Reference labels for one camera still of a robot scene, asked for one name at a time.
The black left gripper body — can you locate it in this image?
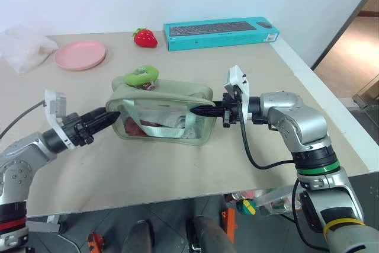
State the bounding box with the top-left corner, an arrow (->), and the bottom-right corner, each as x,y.
62,112 -> 95,148

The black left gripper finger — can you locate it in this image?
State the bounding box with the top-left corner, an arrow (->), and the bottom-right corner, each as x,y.
83,108 -> 121,126
88,115 -> 120,137

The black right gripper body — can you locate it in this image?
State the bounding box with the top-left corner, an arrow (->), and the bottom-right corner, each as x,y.
221,92 -> 245,129

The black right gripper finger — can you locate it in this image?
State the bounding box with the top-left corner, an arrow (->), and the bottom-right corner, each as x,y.
189,110 -> 224,118
189,103 -> 224,111

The green transparent zip pouch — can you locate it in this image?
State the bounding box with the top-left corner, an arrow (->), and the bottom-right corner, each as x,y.
105,74 -> 216,148

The red item inside pouch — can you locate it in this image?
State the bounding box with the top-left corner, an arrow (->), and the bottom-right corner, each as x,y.
124,117 -> 143,136

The white cloth inside pouch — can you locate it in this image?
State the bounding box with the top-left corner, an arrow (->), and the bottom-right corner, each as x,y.
159,116 -> 185,130

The pink round plate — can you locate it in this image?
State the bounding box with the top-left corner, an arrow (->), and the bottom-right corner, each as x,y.
53,40 -> 108,72

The beige table cover sheet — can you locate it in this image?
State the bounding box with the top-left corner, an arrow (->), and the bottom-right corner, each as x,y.
0,31 -> 371,219

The teal keyboard box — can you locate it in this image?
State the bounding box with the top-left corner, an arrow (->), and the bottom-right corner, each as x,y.
163,15 -> 281,53

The red strawberry toy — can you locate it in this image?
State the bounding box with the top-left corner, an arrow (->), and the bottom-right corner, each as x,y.
131,27 -> 159,49

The clear box of toys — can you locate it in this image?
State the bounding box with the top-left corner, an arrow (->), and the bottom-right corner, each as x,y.
224,185 -> 300,216

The white plastic bag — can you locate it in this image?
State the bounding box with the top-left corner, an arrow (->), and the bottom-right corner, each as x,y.
0,23 -> 59,74

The orange bar clamp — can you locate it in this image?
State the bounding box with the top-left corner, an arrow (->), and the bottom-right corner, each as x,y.
220,206 -> 238,241

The orange clamp tool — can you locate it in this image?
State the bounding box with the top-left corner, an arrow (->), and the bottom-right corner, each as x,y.
86,232 -> 107,253

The dark rounded shape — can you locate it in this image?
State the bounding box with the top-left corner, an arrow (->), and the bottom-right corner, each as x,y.
185,215 -> 235,253
122,219 -> 155,253

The grey metal rack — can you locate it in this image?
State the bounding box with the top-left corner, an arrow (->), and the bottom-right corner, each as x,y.
351,75 -> 379,109

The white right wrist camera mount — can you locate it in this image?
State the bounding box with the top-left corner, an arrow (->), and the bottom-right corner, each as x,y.
223,65 -> 253,124

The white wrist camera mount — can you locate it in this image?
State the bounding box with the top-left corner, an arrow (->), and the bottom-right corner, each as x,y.
223,65 -> 253,124
44,89 -> 75,150

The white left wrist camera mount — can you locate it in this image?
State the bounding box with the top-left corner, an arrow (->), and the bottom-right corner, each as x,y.
44,89 -> 75,150

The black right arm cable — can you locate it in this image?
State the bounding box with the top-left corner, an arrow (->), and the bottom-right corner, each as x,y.
239,110 -> 328,251

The green plush ring keychain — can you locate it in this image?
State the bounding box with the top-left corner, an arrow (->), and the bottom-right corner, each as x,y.
123,65 -> 160,88

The grey left arm cable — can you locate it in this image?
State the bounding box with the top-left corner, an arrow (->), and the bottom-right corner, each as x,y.
0,101 -> 47,140

